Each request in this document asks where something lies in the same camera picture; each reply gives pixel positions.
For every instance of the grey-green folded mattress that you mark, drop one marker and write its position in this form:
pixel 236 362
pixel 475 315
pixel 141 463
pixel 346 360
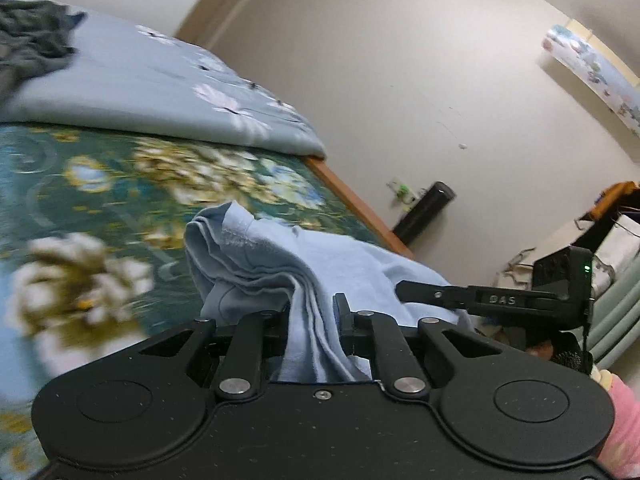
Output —
pixel 620 320

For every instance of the white bag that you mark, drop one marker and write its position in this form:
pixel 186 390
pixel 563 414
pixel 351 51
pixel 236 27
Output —
pixel 622 247

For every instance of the printed curtain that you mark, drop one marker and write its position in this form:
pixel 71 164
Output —
pixel 595 67

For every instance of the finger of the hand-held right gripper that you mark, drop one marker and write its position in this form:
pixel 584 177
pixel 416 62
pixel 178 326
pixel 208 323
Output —
pixel 430 295

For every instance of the light blue long-sleeve shirt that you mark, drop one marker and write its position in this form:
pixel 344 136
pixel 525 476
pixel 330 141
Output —
pixel 300 260

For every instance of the teal floral blanket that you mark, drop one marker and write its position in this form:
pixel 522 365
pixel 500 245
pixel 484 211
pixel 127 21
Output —
pixel 100 200

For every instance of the wall socket with plug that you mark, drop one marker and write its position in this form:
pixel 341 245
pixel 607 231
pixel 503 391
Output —
pixel 402 192

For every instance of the black cylinder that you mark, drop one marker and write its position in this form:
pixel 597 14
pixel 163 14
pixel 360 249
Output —
pixel 425 210

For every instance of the grey-blue floral quilt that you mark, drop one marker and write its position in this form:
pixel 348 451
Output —
pixel 125 85

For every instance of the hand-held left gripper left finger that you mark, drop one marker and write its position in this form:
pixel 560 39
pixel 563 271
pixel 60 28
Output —
pixel 250 345

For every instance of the wooden bed frame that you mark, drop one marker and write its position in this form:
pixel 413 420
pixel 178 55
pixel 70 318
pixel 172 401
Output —
pixel 360 205

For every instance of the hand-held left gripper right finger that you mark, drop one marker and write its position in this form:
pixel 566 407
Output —
pixel 341 312

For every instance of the person's right forearm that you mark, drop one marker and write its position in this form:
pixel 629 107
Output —
pixel 625 420

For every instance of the person's right hand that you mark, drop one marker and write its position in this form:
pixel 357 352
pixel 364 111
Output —
pixel 537 350

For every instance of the dark grey garment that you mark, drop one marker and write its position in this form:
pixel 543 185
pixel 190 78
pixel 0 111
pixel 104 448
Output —
pixel 30 35

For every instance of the orange cloth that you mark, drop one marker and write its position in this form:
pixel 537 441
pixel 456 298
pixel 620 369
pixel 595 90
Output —
pixel 617 197

